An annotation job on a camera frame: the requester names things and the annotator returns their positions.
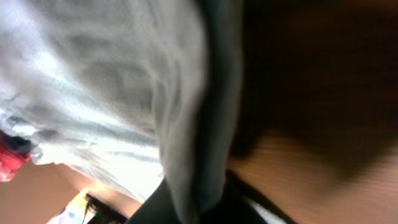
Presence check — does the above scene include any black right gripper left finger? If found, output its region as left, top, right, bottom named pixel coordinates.
left=126, top=179, right=181, bottom=224

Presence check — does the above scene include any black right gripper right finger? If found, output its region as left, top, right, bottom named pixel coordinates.
left=201, top=170, right=297, bottom=224

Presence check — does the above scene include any red folded soccer t-shirt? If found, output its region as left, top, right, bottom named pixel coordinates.
left=1, top=131, right=32, bottom=182

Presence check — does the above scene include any light blue t-shirt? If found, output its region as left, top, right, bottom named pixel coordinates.
left=1, top=0, right=243, bottom=223

